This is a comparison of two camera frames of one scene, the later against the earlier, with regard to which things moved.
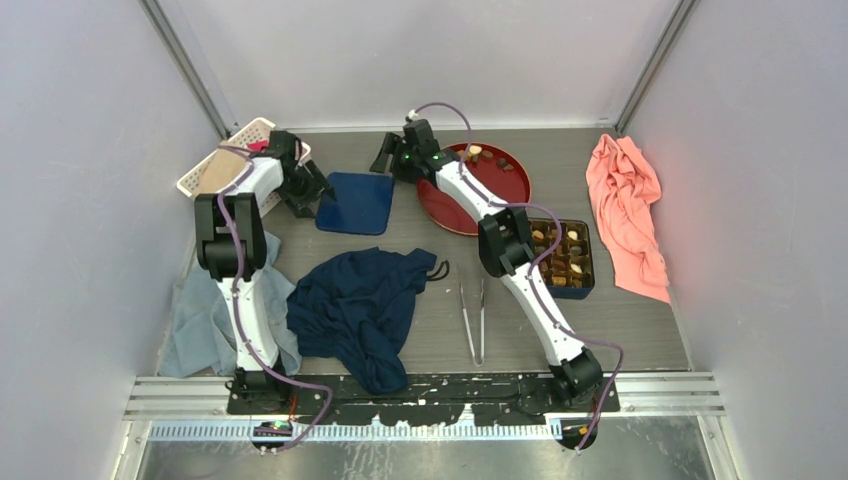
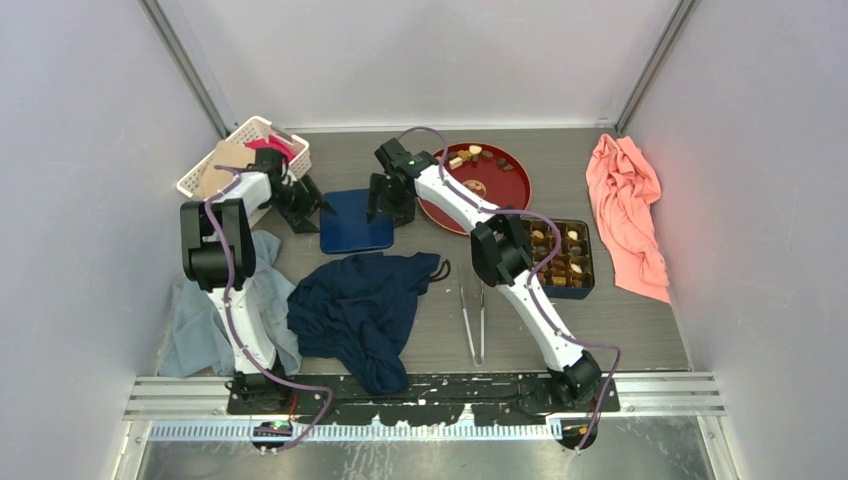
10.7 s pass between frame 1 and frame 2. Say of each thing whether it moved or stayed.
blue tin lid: moved
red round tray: stayed
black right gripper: moved
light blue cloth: stayed
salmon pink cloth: stayed
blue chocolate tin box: stayed
